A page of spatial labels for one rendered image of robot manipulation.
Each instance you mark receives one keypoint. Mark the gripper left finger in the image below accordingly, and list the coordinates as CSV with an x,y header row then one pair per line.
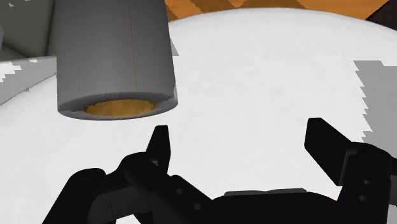
x,y
139,183

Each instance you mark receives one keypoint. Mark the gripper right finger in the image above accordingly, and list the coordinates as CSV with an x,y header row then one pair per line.
x,y
359,173

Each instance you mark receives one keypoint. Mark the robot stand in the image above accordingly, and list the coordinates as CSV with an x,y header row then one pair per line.
x,y
386,12

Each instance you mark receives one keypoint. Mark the grey toilet paper roll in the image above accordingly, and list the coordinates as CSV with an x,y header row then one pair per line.
x,y
108,52

